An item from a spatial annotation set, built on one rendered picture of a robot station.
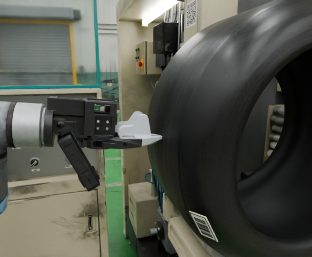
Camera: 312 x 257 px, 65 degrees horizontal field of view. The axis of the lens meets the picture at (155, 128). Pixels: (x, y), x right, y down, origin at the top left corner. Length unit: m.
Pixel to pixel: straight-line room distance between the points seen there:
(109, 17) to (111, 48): 1.03
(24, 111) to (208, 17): 0.58
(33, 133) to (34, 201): 0.72
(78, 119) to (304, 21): 0.41
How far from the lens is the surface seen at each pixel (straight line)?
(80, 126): 0.44
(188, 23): 0.87
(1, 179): 0.48
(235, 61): 0.42
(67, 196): 1.12
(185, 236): 0.78
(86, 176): 0.46
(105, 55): 9.50
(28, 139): 0.44
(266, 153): 1.16
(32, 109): 0.44
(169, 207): 0.84
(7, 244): 1.24
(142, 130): 0.45
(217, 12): 0.83
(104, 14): 9.70
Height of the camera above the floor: 1.32
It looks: 12 degrees down
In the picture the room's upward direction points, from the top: straight up
